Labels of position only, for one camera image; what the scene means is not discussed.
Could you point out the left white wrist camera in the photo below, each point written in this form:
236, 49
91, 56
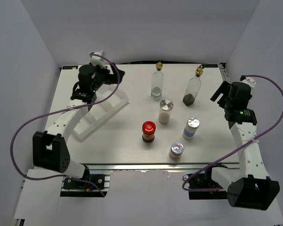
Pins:
95, 59

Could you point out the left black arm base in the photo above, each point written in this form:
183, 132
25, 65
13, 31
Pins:
72, 188

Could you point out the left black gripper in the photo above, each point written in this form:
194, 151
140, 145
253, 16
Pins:
104, 71

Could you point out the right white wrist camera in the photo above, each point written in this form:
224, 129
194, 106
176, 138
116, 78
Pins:
249, 81

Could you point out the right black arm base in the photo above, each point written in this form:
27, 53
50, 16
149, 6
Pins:
199, 182

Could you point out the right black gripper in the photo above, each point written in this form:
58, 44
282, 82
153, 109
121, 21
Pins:
224, 89

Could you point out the red lid sauce jar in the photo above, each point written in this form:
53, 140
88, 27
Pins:
148, 131

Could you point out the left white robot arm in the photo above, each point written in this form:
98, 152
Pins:
50, 147

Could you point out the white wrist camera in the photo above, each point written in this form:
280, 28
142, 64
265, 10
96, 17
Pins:
249, 81
95, 59

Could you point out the white compartment organizer tray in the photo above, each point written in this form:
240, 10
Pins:
99, 114

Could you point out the aluminium rail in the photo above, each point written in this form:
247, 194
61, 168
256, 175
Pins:
224, 75
184, 166

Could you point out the small red-label lid jar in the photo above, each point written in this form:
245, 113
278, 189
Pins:
176, 150

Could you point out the dark sauce glass bottle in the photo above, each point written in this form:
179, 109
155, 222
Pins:
193, 87

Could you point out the clear liquid glass bottle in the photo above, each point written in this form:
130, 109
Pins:
157, 82

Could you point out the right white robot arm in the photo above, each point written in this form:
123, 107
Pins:
253, 189

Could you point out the blue label silver-lid jar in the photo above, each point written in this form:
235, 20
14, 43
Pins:
190, 128

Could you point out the tall jar white powder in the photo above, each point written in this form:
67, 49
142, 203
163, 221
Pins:
166, 107

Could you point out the right side aluminium rail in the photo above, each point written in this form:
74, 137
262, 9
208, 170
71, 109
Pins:
224, 75

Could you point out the aluminium front rail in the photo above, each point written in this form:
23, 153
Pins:
184, 166

